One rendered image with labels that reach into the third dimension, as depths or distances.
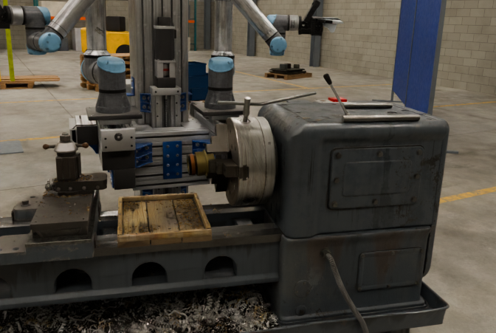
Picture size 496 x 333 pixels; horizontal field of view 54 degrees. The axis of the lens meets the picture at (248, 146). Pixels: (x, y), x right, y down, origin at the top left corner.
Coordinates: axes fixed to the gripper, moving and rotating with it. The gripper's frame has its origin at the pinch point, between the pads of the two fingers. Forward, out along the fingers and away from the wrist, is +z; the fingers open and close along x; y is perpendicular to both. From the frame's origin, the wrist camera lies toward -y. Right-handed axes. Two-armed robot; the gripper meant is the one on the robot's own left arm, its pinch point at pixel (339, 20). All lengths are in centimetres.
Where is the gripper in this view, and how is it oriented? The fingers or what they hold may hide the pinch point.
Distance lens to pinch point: 246.3
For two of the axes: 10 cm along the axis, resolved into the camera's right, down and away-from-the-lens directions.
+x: -0.2, 3.8, -9.2
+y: -0.3, 9.2, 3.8
